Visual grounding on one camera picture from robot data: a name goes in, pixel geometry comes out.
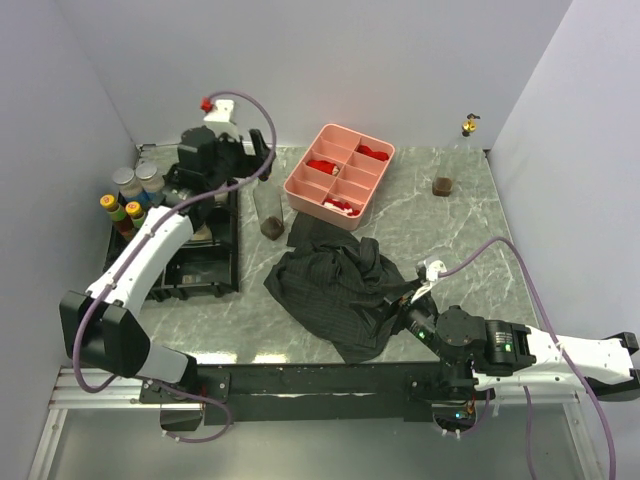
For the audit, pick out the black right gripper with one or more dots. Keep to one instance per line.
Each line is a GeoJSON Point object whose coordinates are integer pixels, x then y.
{"type": "Point", "coordinates": [402, 309]}

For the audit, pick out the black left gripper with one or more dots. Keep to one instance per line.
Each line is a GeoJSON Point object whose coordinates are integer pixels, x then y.
{"type": "Point", "coordinates": [248, 162]}

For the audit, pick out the tall gold spout oil bottle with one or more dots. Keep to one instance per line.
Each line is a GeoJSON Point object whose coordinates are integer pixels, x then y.
{"type": "Point", "coordinates": [267, 201]}

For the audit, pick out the blue label spice jar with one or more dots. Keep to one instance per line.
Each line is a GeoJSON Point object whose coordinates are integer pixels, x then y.
{"type": "Point", "coordinates": [129, 186]}
{"type": "Point", "coordinates": [151, 180]}

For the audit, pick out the red label sauce bottle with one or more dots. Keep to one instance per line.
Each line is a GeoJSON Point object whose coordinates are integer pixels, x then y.
{"type": "Point", "coordinates": [136, 213]}

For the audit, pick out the red yellow cap sauce bottle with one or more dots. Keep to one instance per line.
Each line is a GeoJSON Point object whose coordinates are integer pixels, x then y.
{"type": "Point", "coordinates": [120, 219]}

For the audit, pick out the tall gold spout sauce bottle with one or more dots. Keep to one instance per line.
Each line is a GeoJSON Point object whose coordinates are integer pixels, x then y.
{"type": "Point", "coordinates": [453, 158]}

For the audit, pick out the dark lid beige powder jar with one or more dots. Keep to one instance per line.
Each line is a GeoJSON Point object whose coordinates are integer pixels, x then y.
{"type": "Point", "coordinates": [202, 234]}

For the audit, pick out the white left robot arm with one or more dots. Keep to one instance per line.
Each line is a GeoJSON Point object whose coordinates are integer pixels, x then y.
{"type": "Point", "coordinates": [100, 328]}

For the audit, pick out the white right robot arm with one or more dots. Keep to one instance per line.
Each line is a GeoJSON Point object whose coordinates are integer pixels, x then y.
{"type": "Point", "coordinates": [477, 355]}

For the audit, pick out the red item middle compartment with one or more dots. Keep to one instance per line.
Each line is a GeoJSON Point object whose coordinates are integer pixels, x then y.
{"type": "Point", "coordinates": [324, 166]}

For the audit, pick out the pink divided storage box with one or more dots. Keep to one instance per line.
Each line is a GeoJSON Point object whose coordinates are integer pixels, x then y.
{"type": "Point", "coordinates": [359, 176]}

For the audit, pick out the dark striped cloth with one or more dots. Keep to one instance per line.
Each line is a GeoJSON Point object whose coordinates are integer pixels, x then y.
{"type": "Point", "coordinates": [335, 286]}

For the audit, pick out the red white item front compartment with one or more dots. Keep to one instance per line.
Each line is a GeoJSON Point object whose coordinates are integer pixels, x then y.
{"type": "Point", "coordinates": [341, 207]}

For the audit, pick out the red item back compartment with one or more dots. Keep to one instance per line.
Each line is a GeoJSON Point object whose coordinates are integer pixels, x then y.
{"type": "Point", "coordinates": [376, 154]}

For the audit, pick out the black divided organizer tray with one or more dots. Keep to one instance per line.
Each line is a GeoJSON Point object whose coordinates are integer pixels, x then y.
{"type": "Point", "coordinates": [170, 264]}

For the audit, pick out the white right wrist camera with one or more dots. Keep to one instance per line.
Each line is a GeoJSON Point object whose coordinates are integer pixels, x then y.
{"type": "Point", "coordinates": [429, 271]}

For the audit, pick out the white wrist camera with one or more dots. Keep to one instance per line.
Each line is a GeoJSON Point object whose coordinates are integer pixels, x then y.
{"type": "Point", "coordinates": [219, 117]}
{"type": "Point", "coordinates": [429, 271]}

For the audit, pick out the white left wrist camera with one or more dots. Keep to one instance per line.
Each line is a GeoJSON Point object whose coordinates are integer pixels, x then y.
{"type": "Point", "coordinates": [219, 117]}

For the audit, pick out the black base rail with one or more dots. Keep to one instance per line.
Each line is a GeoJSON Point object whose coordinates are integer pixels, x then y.
{"type": "Point", "coordinates": [290, 392]}

